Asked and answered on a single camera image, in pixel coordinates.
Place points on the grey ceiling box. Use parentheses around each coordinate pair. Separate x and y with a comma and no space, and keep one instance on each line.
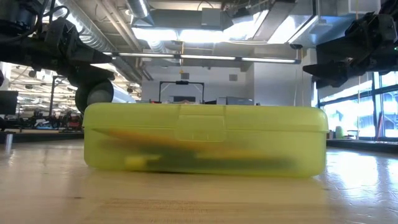
(211,17)

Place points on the silver spiral air duct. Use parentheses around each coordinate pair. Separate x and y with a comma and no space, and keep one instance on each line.
(93,31)

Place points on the silver rectangular air duct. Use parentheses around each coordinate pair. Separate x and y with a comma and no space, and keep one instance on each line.
(311,31)

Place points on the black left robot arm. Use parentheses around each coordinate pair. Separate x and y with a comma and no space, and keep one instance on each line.
(18,49)

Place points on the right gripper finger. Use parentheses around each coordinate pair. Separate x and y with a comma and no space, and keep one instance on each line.
(337,51)
(332,73)

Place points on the grey wall vent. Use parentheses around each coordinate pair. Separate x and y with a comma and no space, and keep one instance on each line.
(185,76)
(233,77)

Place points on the black frame rig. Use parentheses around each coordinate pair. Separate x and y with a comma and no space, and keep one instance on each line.
(182,82)

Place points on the yellow-green plastic supply box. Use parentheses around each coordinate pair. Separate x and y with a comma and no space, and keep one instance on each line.
(264,124)

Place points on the green bottle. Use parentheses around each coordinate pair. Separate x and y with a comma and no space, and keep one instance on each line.
(339,132)

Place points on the white cylindrical lamp on stand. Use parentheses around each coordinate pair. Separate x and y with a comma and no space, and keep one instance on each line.
(101,97)

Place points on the grey cabinet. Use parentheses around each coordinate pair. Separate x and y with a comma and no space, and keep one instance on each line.
(236,100)

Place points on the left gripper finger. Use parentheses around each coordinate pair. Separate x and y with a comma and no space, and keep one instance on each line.
(87,77)
(93,56)

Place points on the silver round pipe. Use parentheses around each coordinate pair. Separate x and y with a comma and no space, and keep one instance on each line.
(140,9)

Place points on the metal post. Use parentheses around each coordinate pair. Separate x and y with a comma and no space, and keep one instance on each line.
(8,141)

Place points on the black monitor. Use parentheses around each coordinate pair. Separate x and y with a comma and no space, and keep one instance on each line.
(7,102)

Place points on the dome security camera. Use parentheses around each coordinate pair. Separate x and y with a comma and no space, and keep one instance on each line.
(296,46)

